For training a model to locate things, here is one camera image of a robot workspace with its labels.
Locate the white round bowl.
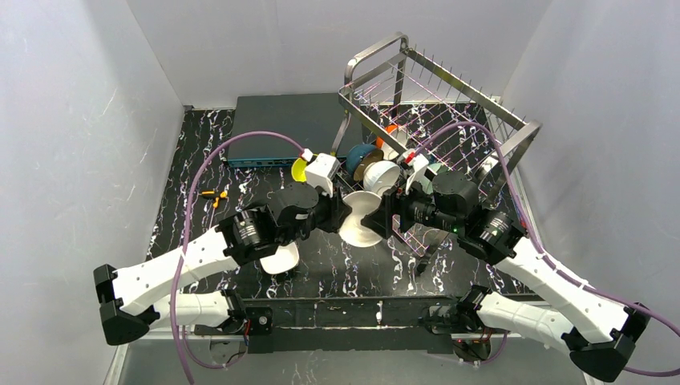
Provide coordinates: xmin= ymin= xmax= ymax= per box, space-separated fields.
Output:
xmin=362 ymin=160 xmax=401 ymax=196

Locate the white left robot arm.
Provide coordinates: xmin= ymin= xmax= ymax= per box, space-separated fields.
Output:
xmin=93 ymin=182 xmax=352 ymax=346

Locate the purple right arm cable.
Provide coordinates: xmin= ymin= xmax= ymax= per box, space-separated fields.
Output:
xmin=409 ymin=121 xmax=680 ymax=379

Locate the orange white bowl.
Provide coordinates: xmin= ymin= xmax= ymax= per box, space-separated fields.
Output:
xmin=374 ymin=124 xmax=407 ymax=161

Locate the beige floral bowl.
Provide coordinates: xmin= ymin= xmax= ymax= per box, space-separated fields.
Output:
xmin=338 ymin=191 xmax=382 ymax=248

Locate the orange black small tool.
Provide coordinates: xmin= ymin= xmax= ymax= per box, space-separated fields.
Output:
xmin=199 ymin=190 xmax=228 ymax=209

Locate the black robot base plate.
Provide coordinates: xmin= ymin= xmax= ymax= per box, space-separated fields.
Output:
xmin=193 ymin=295 xmax=492 ymax=356

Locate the dark teal network switch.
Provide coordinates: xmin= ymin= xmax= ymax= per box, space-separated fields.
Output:
xmin=224 ymin=93 xmax=345 ymax=168

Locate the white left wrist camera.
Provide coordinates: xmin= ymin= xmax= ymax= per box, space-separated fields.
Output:
xmin=305 ymin=153 xmax=340 ymax=197

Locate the yellow bowl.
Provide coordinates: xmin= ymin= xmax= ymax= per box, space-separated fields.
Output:
xmin=290 ymin=158 xmax=308 ymax=183

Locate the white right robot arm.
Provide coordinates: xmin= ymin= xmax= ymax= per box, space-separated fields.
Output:
xmin=362 ymin=172 xmax=649 ymax=383

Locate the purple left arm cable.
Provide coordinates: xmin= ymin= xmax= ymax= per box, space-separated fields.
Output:
xmin=168 ymin=131 xmax=312 ymax=385

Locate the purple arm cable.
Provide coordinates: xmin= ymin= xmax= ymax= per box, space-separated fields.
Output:
xmin=168 ymin=131 xmax=312 ymax=385
xmin=409 ymin=121 xmax=680 ymax=379

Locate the pale green celadon bowl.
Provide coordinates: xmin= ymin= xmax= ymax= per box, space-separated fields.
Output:
xmin=419 ymin=163 xmax=448 ymax=194

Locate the white square bowl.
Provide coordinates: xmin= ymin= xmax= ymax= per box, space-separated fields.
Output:
xmin=260 ymin=242 xmax=300 ymax=275

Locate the stainless steel dish rack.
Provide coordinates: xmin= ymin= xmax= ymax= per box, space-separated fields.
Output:
xmin=333 ymin=32 xmax=541 ymax=225

